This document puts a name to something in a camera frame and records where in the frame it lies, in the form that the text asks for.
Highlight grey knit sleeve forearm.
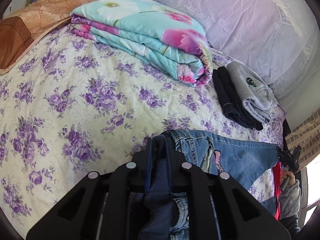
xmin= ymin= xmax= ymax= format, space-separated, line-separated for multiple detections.
xmin=279 ymin=179 xmax=300 ymax=219

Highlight blue denim children's jeans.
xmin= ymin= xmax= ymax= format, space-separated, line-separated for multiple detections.
xmin=130 ymin=128 xmax=282 ymax=240

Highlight beige brown checkered curtain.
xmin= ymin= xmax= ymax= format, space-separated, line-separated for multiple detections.
xmin=285 ymin=109 xmax=320 ymax=169

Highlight brown gold patterned pillow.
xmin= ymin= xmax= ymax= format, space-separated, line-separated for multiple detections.
xmin=1 ymin=0 xmax=98 ymax=75

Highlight purple floral bed sheet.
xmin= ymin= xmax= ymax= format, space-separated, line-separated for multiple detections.
xmin=1 ymin=27 xmax=285 ymax=237

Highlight red blue garment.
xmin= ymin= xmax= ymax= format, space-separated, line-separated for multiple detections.
xmin=272 ymin=162 xmax=282 ymax=220

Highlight folded grey garment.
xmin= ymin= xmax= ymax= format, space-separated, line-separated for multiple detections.
xmin=226 ymin=61 xmax=278 ymax=124

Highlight folded black garment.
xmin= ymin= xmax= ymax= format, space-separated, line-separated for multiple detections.
xmin=212 ymin=67 xmax=263 ymax=131

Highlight person's right hand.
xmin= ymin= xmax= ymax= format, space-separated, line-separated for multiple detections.
xmin=280 ymin=170 xmax=296 ymax=186

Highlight folded turquoise pink floral blanket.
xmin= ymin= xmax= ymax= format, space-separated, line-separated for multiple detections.
xmin=70 ymin=0 xmax=214 ymax=87

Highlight lavender lace bed curtain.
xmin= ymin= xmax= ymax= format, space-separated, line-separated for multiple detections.
xmin=72 ymin=0 xmax=320 ymax=111

